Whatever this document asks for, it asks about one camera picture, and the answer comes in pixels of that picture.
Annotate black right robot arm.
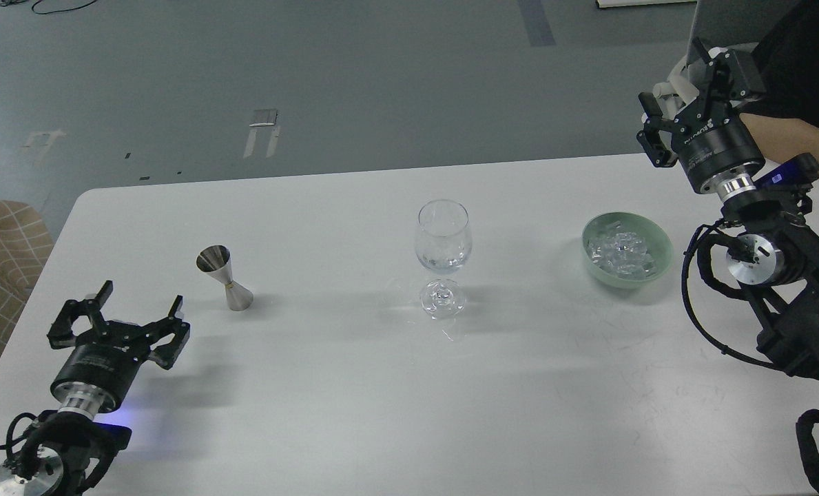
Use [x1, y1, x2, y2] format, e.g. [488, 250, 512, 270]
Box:
[636, 37, 819, 381]

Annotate steel double jigger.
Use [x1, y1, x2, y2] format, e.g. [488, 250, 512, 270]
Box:
[196, 245, 254, 311]

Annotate green bowl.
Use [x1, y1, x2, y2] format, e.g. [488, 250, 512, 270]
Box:
[581, 211, 674, 290]

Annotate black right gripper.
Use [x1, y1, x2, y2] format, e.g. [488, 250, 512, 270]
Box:
[636, 37, 766, 194]

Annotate person's black clothed torso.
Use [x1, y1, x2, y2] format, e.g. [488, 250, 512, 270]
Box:
[742, 1, 819, 129]

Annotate clear wine glass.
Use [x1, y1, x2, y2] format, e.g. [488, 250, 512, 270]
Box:
[413, 200, 473, 318]

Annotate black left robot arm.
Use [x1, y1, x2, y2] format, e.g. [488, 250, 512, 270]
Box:
[0, 280, 191, 495]

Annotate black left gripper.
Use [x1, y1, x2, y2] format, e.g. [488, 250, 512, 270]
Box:
[47, 280, 191, 415]

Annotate white office chair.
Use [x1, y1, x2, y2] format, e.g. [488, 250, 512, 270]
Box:
[652, 1, 798, 114]

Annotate black floor cable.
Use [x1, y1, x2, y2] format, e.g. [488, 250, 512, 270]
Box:
[0, 0, 99, 28]

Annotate clear ice cubes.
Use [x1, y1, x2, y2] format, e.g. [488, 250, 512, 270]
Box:
[583, 230, 661, 280]

